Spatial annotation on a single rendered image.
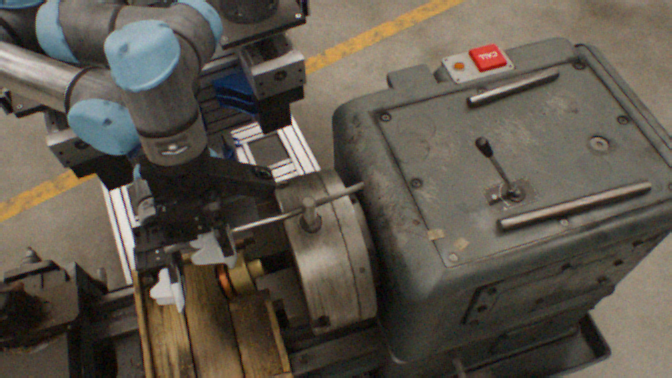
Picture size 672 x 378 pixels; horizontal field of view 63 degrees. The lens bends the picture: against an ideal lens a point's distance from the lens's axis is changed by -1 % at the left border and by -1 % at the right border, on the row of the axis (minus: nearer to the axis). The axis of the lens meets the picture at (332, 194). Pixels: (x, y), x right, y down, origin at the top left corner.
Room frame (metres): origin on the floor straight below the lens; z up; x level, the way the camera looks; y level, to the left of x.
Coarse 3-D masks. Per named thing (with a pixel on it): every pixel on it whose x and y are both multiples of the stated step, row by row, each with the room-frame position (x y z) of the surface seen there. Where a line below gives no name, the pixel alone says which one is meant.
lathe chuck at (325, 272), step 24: (288, 192) 0.55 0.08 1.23; (312, 192) 0.54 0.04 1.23; (288, 240) 0.48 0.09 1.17; (312, 240) 0.45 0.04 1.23; (336, 240) 0.45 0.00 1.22; (312, 264) 0.41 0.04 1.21; (336, 264) 0.41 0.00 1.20; (312, 288) 0.38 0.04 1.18; (336, 288) 0.38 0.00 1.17; (312, 312) 0.35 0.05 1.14; (336, 312) 0.35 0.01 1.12
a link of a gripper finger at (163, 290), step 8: (160, 272) 0.46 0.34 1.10; (160, 280) 0.45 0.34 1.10; (168, 280) 0.44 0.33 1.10; (152, 288) 0.43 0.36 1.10; (160, 288) 0.43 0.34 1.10; (168, 288) 0.43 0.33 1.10; (176, 288) 0.42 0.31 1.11; (152, 296) 0.41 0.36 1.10; (160, 296) 0.41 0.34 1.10; (168, 296) 0.41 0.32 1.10; (176, 296) 0.41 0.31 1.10; (176, 304) 0.40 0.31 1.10
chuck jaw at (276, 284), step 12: (264, 276) 0.44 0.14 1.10; (276, 276) 0.44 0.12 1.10; (288, 276) 0.44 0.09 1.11; (264, 288) 0.41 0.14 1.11; (276, 288) 0.41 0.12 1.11; (288, 288) 0.41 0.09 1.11; (300, 288) 0.41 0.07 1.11; (276, 300) 0.39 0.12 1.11; (288, 300) 0.38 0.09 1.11; (300, 300) 0.38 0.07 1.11; (288, 312) 0.36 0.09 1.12; (300, 312) 0.36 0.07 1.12; (300, 324) 0.35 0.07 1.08; (324, 324) 0.34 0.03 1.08
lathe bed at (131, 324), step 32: (128, 288) 0.55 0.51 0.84; (96, 320) 0.47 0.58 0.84; (128, 320) 0.46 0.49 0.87; (288, 320) 0.48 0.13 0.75; (96, 352) 0.42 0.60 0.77; (128, 352) 0.39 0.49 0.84; (192, 352) 0.41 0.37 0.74; (288, 352) 0.37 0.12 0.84; (320, 352) 0.36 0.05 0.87; (352, 352) 0.35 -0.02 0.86
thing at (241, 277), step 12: (240, 252) 0.49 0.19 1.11; (240, 264) 0.46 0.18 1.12; (252, 264) 0.46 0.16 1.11; (264, 264) 0.49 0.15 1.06; (216, 276) 0.44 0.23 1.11; (228, 276) 0.44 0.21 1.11; (240, 276) 0.44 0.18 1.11; (252, 276) 0.44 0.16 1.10; (228, 288) 0.42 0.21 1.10; (240, 288) 0.42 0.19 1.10; (252, 288) 0.42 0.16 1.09; (228, 300) 0.41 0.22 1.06
